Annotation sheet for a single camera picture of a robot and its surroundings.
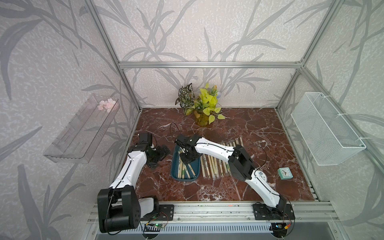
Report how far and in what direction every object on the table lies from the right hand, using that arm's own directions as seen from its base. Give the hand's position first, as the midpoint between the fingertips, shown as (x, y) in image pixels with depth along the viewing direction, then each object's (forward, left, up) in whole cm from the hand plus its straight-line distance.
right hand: (185, 161), depth 92 cm
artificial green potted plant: (+27, -11, +21) cm, 36 cm away
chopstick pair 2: (+15, -34, -1) cm, 38 cm away
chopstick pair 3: (+12, -31, 0) cm, 34 cm away
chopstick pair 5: (-4, -16, 0) cm, 17 cm away
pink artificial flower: (+16, +37, +34) cm, 52 cm away
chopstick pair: (+15, -37, -1) cm, 40 cm away
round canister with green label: (-13, -41, +8) cm, 44 cm away
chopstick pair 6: (-4, -13, 0) cm, 14 cm away
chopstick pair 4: (-4, -19, 0) cm, 19 cm away
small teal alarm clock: (-9, -58, +2) cm, 59 cm away
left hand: (-1, +10, +9) cm, 13 cm away
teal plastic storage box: (-7, +2, +1) cm, 7 cm away
